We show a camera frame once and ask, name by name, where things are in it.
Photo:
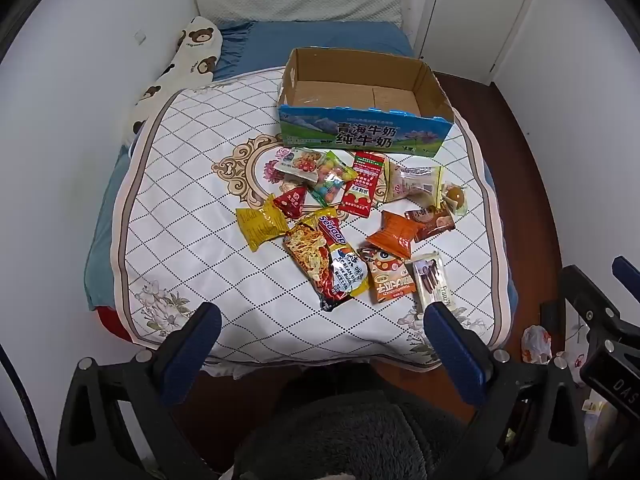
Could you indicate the white quilted floral blanket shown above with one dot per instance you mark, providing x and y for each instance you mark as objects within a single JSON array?
[{"x": 200, "y": 200}]

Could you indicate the white red-printed bag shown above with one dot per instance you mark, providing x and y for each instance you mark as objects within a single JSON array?
[{"x": 572, "y": 367}]

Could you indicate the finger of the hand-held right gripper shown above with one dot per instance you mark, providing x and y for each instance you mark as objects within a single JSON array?
[
  {"x": 627, "y": 275},
  {"x": 595, "y": 310}
]

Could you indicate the orange snack packet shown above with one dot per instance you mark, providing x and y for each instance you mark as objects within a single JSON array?
[{"x": 395, "y": 232}]

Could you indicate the bear print pillow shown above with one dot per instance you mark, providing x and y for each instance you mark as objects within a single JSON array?
[{"x": 195, "y": 52}]

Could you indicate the white wall socket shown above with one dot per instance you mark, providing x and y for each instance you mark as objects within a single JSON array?
[{"x": 140, "y": 37}]

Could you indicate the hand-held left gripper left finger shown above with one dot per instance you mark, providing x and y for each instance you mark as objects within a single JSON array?
[{"x": 187, "y": 355}]

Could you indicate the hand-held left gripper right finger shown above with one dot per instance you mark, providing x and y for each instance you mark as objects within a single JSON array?
[{"x": 455, "y": 355}]

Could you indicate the orange cartoon biscuit box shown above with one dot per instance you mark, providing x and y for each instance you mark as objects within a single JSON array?
[{"x": 392, "y": 277}]

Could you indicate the brown snack packet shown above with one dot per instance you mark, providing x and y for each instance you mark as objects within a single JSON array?
[{"x": 432, "y": 222}]

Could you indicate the instant noodle packet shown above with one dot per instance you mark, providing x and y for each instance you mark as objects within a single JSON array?
[{"x": 320, "y": 260}]

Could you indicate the white chocolate stick packet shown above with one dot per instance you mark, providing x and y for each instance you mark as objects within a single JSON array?
[{"x": 435, "y": 280}]

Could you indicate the red triangular packet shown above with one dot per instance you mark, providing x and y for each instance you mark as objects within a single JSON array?
[{"x": 292, "y": 201}]

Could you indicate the white plastic bag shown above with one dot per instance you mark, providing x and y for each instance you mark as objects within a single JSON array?
[{"x": 536, "y": 342}]

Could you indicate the red sauce packet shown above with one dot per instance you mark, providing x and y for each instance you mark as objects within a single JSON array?
[{"x": 362, "y": 185}]

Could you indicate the colourful candy packet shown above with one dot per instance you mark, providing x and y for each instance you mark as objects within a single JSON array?
[{"x": 330, "y": 177}]

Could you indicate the printed cardboard box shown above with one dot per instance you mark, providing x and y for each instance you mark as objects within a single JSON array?
[{"x": 360, "y": 110}]

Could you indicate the red cloth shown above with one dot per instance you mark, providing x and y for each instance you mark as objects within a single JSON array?
[{"x": 112, "y": 325}]

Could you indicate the yellow snack packet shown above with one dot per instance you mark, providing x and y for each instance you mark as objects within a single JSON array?
[{"x": 260, "y": 222}]

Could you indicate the braised egg packet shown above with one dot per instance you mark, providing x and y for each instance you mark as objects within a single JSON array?
[{"x": 455, "y": 196}]

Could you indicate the clear bread packet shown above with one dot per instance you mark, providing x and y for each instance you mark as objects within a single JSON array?
[{"x": 412, "y": 182}]

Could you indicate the white door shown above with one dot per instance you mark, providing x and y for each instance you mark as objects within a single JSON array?
[{"x": 475, "y": 15}]

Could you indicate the bed with blue sheet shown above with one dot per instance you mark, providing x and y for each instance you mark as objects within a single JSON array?
[{"x": 325, "y": 37}]

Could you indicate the white food picture packet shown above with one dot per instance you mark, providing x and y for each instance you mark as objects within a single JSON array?
[{"x": 300, "y": 164}]

